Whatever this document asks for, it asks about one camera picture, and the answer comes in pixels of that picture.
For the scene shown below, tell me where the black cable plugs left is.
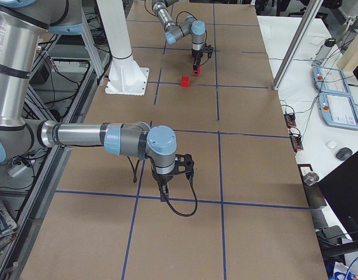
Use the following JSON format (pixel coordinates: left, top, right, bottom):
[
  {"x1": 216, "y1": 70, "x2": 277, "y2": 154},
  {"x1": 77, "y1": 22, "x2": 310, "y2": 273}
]
[{"x1": 284, "y1": 113, "x2": 296, "y2": 128}]

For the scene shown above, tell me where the aluminium frame post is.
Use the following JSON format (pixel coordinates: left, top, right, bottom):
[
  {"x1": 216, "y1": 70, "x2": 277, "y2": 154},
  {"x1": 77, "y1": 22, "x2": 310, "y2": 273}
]
[{"x1": 272, "y1": 0, "x2": 323, "y2": 90}]

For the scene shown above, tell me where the silver metal cylinder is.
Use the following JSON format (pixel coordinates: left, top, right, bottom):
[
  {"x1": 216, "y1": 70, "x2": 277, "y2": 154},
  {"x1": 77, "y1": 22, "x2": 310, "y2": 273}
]
[{"x1": 303, "y1": 171, "x2": 319, "y2": 186}]

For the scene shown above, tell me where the teach pendant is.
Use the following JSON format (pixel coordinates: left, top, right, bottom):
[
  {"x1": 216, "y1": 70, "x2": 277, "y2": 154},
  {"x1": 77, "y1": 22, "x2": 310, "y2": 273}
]
[
  {"x1": 312, "y1": 66, "x2": 350, "y2": 94},
  {"x1": 318, "y1": 92, "x2": 358, "y2": 130}
]

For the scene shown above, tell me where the black monitor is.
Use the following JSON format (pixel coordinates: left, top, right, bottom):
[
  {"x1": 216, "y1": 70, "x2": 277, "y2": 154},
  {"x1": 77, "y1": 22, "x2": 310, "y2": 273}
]
[{"x1": 318, "y1": 151, "x2": 358, "y2": 241}]

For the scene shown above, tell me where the white small puck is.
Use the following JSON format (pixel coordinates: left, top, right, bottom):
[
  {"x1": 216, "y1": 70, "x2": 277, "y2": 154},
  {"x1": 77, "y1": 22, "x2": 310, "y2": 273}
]
[{"x1": 325, "y1": 141, "x2": 337, "y2": 149}]

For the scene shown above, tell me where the black computer mouse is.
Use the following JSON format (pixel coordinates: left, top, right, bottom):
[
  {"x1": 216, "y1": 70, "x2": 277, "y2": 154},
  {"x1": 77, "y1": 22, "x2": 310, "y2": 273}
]
[{"x1": 335, "y1": 147, "x2": 353, "y2": 161}]

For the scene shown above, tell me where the upper teach pendant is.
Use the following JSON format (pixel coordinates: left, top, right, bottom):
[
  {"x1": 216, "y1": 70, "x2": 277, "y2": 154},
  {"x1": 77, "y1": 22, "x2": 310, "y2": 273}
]
[{"x1": 312, "y1": 66, "x2": 350, "y2": 94}]

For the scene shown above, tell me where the stack of magazines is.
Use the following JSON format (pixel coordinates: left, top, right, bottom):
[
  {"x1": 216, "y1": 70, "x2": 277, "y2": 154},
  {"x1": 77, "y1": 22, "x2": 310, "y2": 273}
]
[{"x1": 0, "y1": 200, "x2": 18, "y2": 251}]

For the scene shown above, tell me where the grey water bottle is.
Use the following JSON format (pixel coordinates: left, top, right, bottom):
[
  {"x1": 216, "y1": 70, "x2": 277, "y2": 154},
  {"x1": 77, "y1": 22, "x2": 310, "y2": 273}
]
[{"x1": 311, "y1": 37, "x2": 336, "y2": 67}]

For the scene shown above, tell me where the lower teach pendant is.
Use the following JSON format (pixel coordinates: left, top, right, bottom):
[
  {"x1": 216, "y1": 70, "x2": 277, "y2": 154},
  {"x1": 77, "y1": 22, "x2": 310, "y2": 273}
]
[{"x1": 318, "y1": 92, "x2": 358, "y2": 130}]

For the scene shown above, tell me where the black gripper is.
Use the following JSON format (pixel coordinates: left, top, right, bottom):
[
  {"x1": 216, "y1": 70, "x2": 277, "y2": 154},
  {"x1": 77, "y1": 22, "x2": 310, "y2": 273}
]
[
  {"x1": 153, "y1": 173, "x2": 173, "y2": 202},
  {"x1": 192, "y1": 49, "x2": 204, "y2": 67}
]

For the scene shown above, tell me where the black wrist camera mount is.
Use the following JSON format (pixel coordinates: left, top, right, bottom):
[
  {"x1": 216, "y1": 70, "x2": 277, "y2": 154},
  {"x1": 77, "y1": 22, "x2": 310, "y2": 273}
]
[{"x1": 173, "y1": 154, "x2": 194, "y2": 179}]

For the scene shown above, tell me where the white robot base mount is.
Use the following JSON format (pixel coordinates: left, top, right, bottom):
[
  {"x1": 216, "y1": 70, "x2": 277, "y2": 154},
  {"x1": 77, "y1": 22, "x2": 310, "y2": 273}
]
[{"x1": 97, "y1": 0, "x2": 150, "y2": 96}]

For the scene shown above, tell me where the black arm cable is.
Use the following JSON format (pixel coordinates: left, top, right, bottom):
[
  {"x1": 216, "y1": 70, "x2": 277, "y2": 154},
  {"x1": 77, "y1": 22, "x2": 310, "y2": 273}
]
[{"x1": 127, "y1": 156, "x2": 198, "y2": 217}]

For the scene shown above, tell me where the red block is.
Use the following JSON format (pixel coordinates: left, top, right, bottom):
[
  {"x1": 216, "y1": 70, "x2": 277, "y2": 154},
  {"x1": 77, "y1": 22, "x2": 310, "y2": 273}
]
[
  {"x1": 192, "y1": 65, "x2": 202, "y2": 76},
  {"x1": 180, "y1": 76, "x2": 190, "y2": 88}
]

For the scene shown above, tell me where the white power strip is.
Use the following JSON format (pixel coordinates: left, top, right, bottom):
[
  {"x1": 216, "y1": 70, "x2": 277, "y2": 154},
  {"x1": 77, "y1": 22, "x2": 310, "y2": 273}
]
[{"x1": 7, "y1": 163, "x2": 29, "y2": 178}]

